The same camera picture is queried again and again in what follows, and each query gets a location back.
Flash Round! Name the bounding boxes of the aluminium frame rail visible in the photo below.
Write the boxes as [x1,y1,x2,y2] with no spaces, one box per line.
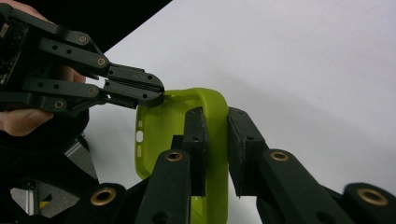
[8,132,100,218]

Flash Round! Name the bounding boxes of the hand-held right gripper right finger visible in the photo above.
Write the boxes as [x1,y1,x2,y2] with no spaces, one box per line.
[227,106,269,199]

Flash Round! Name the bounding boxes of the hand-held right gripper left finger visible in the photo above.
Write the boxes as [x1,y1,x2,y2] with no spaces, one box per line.
[170,105,209,198]

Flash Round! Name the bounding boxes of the green phone case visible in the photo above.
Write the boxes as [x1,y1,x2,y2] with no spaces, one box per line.
[134,87,231,224]

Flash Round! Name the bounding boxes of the yellow black floor tape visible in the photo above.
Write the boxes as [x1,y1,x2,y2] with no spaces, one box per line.
[37,193,53,211]

